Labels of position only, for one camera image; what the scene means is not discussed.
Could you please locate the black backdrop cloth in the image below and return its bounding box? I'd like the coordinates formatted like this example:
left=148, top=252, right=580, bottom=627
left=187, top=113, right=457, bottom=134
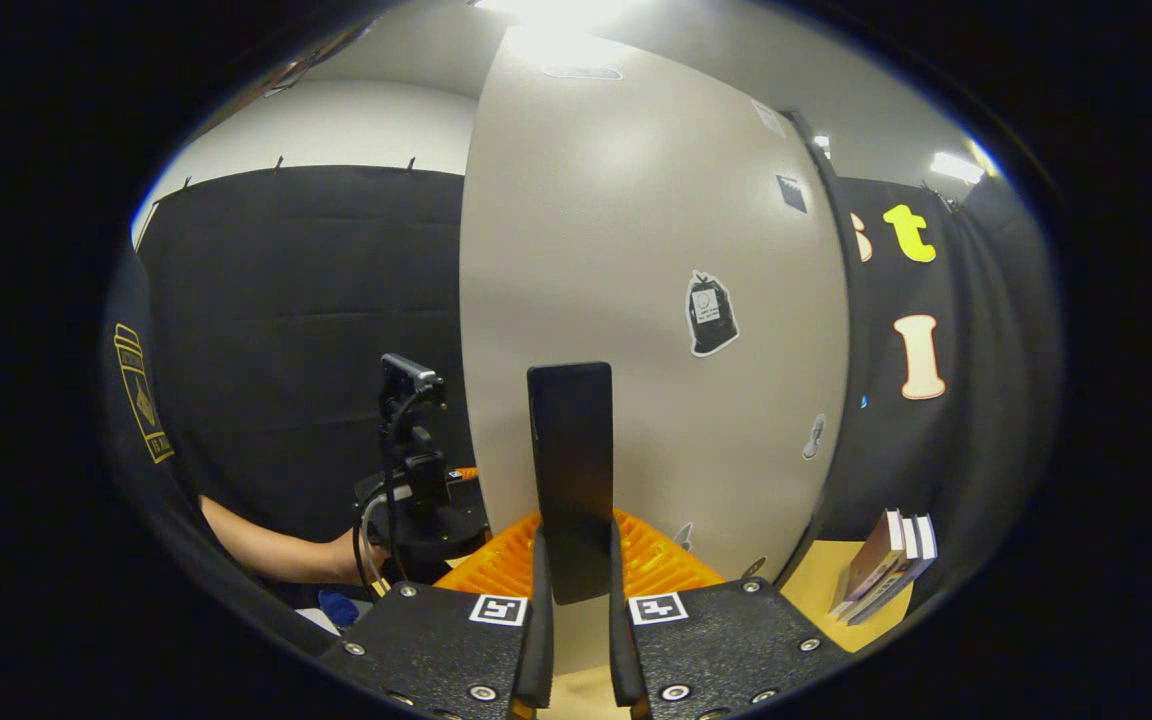
left=131, top=163, right=1065, bottom=611

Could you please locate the large ceiling light panel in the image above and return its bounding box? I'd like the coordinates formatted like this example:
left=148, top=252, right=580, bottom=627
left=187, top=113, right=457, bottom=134
left=476, top=0, right=637, bottom=33

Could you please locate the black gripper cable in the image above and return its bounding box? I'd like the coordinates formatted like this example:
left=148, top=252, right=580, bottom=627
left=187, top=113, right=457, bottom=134
left=353, top=385, right=437, bottom=601

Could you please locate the book with purple spine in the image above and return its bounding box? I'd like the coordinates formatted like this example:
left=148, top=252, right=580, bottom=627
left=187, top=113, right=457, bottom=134
left=829, top=508, right=905, bottom=617

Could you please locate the book with blue spine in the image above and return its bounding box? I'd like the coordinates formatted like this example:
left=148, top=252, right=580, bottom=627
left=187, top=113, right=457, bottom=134
left=851, top=515, right=939, bottom=627

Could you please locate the grey cabinet door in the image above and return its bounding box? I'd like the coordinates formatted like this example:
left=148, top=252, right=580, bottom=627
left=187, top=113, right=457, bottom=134
left=459, top=25, right=852, bottom=676

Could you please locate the book with grey spine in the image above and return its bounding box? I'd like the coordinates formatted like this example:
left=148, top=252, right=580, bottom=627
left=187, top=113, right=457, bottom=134
left=841, top=514, right=923, bottom=623

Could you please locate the black cabinet door handle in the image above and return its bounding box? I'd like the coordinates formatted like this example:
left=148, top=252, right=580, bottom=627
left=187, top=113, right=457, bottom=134
left=526, top=362, right=615, bottom=606

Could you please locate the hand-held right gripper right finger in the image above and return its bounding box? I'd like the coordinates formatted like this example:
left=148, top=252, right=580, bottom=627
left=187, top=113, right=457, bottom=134
left=606, top=508, right=852, bottom=720

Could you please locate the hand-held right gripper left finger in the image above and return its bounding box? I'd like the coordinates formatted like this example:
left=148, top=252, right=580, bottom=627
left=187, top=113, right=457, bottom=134
left=321, top=510, right=557, bottom=720

